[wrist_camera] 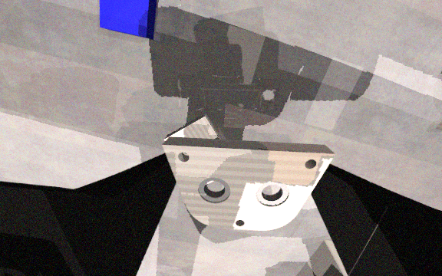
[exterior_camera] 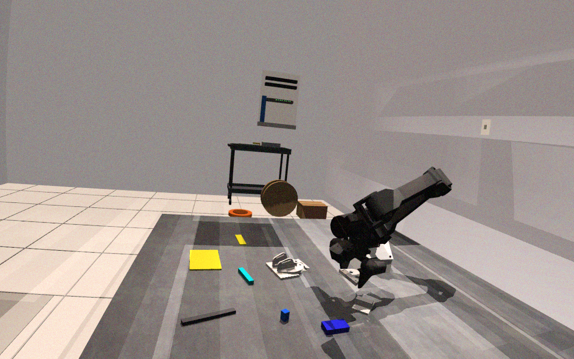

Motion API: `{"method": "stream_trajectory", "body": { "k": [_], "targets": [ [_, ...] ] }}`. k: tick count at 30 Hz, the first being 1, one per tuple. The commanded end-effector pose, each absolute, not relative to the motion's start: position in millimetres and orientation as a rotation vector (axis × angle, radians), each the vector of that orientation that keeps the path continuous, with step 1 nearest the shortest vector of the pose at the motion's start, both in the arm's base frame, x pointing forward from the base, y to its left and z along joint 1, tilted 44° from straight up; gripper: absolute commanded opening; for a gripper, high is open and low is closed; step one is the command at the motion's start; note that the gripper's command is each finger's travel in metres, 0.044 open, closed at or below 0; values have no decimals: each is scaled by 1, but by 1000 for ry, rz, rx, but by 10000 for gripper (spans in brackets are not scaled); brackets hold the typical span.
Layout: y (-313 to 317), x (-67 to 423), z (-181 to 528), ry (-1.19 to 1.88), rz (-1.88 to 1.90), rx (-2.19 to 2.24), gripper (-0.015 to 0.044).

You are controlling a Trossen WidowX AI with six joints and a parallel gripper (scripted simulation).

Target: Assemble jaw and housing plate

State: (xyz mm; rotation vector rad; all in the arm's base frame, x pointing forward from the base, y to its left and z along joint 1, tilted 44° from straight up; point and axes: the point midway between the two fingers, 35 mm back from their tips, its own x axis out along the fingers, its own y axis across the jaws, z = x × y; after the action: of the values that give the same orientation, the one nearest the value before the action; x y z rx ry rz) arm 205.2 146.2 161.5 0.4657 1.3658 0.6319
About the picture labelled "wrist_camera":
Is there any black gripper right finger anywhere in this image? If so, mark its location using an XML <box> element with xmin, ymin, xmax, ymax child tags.
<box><xmin>311</xmin><ymin>163</ymin><xmax>442</xmax><ymax>276</ymax></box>

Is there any blue rectangular block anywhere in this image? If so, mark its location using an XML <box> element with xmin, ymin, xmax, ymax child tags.
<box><xmin>99</xmin><ymin>0</ymin><xmax>157</xmax><ymax>39</ymax></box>

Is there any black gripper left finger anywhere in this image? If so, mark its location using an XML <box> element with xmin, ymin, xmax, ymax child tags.
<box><xmin>0</xmin><ymin>153</ymin><xmax>176</xmax><ymax>276</ymax></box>

